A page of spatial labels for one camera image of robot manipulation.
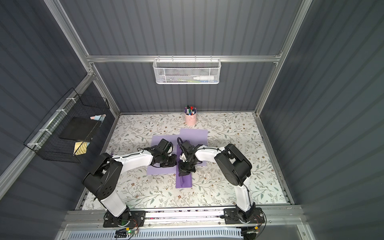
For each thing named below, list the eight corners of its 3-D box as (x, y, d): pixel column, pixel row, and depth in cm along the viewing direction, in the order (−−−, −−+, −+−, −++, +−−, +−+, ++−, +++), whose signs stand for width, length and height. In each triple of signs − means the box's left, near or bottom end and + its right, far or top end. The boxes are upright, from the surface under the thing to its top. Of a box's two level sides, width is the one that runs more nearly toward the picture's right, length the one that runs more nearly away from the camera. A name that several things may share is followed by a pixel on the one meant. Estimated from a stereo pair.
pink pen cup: (183, 125, 115) (182, 112, 104) (186, 118, 120) (185, 105, 109) (194, 127, 114) (194, 114, 103) (196, 120, 119) (197, 107, 108)
